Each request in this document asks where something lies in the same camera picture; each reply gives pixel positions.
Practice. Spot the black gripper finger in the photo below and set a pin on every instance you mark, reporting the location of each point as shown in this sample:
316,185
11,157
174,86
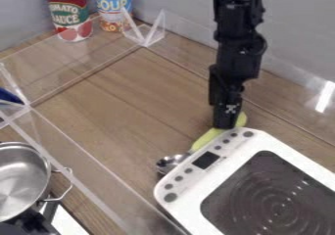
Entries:
228,116

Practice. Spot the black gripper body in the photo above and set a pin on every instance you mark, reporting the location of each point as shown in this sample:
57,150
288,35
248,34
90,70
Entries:
238,65

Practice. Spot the green handled metal spoon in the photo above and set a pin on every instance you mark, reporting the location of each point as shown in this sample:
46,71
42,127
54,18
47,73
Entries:
168,163

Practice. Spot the white and black stove top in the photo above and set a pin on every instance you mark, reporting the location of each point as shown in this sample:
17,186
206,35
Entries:
249,185

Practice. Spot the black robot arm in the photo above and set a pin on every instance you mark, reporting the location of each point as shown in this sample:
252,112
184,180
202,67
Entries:
238,17

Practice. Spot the black stove under pot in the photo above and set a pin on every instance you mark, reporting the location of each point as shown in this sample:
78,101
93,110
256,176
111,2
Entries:
33,222

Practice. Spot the alphabet soup can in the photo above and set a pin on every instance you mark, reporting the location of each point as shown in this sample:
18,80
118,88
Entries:
111,13

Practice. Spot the tomato sauce can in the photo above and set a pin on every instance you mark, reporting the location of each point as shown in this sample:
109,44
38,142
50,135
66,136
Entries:
71,19

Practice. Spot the stainless steel pot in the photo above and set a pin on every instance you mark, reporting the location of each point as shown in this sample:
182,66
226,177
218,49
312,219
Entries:
26,172

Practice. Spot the blue object at left edge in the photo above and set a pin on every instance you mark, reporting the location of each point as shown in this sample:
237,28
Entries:
9,97

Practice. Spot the clear acrylic corner bracket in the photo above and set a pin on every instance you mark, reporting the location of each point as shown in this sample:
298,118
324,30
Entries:
144,34

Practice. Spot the clear acrylic left bracket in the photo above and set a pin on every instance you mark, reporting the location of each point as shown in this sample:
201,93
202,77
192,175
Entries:
11,110

